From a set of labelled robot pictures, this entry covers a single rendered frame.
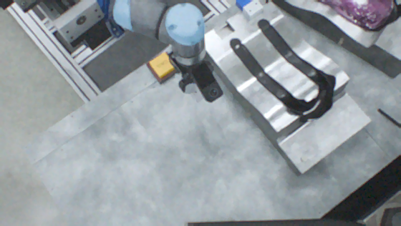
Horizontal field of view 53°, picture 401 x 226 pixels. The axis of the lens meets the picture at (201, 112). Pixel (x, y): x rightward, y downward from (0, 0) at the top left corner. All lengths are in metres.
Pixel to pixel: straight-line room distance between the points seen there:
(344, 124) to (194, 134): 0.44
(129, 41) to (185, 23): 1.25
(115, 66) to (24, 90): 0.58
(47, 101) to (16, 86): 0.20
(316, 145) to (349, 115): 0.14
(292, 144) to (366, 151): 0.24
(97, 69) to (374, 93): 1.26
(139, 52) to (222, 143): 0.91
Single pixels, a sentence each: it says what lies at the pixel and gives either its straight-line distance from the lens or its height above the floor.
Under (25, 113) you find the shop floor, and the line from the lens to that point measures 2.30.
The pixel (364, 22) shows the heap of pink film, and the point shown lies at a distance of 1.34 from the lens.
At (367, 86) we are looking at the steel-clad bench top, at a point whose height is 0.80.
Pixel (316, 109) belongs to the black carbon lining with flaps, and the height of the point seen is 0.87.
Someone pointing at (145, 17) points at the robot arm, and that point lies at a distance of 0.83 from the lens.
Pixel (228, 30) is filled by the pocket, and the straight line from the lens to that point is 1.28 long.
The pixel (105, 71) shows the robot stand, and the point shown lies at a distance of 1.99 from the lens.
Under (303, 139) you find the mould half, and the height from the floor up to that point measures 0.86.
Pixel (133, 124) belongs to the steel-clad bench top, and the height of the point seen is 0.80.
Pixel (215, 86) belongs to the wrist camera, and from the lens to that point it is 0.97.
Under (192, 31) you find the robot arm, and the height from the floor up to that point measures 1.30.
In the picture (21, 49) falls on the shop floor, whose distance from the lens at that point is 2.45.
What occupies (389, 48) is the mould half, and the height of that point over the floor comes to 0.91.
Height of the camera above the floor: 2.00
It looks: 74 degrees down
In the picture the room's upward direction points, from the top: 6 degrees counter-clockwise
